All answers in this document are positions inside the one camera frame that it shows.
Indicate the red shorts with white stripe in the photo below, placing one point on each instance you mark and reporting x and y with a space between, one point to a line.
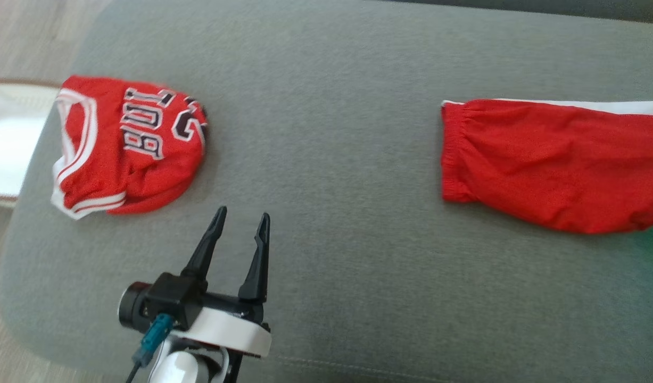
544 159

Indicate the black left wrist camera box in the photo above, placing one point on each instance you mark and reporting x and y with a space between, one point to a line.
166 298

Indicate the red basketball jersey white trim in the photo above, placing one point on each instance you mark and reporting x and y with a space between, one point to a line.
145 175

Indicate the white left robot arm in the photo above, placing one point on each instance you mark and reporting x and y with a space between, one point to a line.
180 369

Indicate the large grey fabric sofa seat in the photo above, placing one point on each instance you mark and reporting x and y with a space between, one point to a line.
326 106

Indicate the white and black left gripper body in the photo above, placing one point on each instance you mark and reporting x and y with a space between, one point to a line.
230 332

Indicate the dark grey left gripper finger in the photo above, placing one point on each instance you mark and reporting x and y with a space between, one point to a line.
257 266
209 244

